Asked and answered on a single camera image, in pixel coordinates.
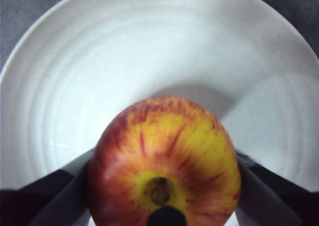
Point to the red yellow apple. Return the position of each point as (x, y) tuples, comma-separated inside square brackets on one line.
[(164, 148)]

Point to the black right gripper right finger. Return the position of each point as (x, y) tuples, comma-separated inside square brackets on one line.
[(279, 203)]

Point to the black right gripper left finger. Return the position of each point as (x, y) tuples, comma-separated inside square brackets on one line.
[(37, 203)]

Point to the cream yellow plate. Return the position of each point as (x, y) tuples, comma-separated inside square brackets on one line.
[(124, 49)]

